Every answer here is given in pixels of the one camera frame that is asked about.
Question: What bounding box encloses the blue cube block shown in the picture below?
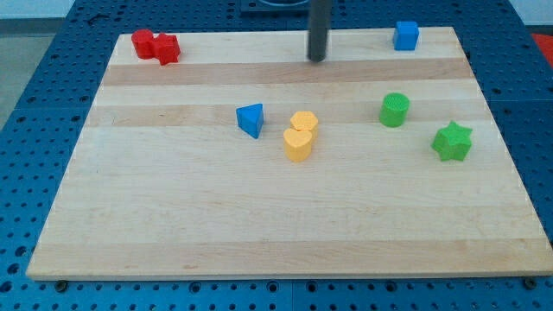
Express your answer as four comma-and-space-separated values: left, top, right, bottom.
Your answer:
392, 21, 420, 51

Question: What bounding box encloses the red cylinder block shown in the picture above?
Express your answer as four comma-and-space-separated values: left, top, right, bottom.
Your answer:
131, 29, 154, 60

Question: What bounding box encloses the green star block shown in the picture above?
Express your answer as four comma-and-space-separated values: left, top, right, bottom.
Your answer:
431, 121, 473, 162

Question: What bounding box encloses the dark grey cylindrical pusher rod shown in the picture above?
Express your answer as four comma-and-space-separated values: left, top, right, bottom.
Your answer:
307, 0, 332, 62

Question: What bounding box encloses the yellow heart block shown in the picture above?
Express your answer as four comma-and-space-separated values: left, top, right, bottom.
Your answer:
283, 128, 313, 162

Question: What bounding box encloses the blue triangle block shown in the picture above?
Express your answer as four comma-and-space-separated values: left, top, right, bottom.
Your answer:
236, 103, 264, 139

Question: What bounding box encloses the green cylinder block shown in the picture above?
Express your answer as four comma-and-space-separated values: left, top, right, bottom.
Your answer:
379, 92, 410, 128

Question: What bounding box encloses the yellow hexagon block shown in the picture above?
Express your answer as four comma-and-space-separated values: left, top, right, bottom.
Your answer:
290, 111, 319, 140

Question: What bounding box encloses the red star-like block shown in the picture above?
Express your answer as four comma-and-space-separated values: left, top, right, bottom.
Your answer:
152, 33, 181, 66

